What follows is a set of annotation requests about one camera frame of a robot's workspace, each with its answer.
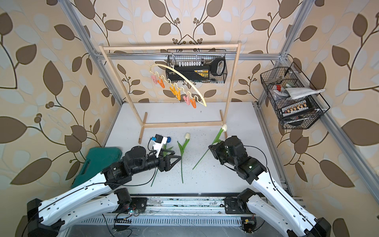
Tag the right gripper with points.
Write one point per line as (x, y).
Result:
(216, 149)

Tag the blue tulip flower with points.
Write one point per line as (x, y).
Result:
(164, 147)

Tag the back black wire basket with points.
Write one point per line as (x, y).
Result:
(200, 53)

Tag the wooden drying rack frame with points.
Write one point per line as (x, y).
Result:
(143, 122)

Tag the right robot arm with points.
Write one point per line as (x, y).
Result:
(281, 211)

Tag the green plastic tool case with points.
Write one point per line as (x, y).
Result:
(97, 159)

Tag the aluminium rail at front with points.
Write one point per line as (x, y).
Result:
(156, 206)

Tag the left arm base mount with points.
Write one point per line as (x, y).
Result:
(138, 204)

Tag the white paper in side basket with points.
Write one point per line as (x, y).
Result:
(301, 92)

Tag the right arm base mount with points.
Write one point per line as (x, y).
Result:
(232, 206)

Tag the black yellow tool in basket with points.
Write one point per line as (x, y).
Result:
(201, 70)

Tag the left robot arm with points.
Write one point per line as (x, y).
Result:
(105, 192)

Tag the side black wire basket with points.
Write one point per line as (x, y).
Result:
(296, 101)

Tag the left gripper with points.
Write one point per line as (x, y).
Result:
(162, 160)

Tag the white tulip flower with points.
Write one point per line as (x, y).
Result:
(216, 140)
(182, 150)

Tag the paint tube set box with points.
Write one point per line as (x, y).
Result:
(297, 109)

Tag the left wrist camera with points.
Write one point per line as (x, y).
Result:
(159, 142)

